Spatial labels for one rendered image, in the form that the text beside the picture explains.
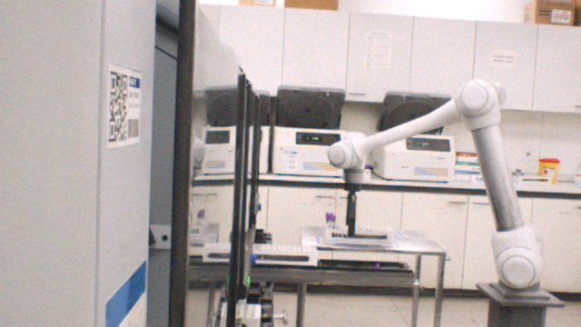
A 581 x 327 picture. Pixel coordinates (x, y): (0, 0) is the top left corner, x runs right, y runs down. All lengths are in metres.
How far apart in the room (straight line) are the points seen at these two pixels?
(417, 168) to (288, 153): 0.99
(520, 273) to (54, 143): 2.02
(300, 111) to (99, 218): 4.57
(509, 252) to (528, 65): 3.15
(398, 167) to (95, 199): 4.33
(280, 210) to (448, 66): 1.77
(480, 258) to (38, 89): 4.66
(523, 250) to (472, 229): 2.58
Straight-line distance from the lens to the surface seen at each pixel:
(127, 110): 0.24
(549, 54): 5.22
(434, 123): 2.38
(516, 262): 2.14
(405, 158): 4.52
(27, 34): 0.20
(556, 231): 5.00
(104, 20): 0.21
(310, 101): 4.67
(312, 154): 4.41
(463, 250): 4.74
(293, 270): 2.10
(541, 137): 5.55
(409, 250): 2.48
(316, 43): 4.73
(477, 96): 2.12
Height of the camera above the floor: 1.33
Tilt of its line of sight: 5 degrees down
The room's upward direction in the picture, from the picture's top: 3 degrees clockwise
